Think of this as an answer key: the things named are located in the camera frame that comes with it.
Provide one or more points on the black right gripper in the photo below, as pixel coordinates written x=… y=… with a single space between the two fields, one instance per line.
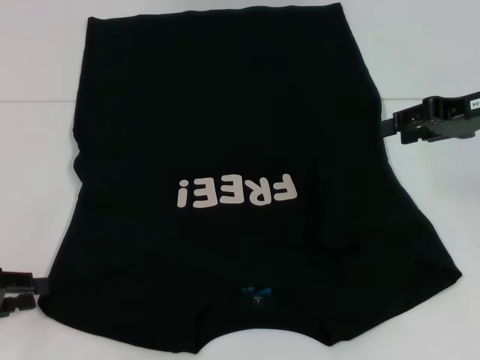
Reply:
x=453 y=116

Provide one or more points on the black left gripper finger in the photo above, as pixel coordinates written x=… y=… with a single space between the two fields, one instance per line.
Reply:
x=33 y=284
x=18 y=302

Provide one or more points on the black FREE print t-shirt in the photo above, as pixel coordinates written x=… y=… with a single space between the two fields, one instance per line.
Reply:
x=232 y=112

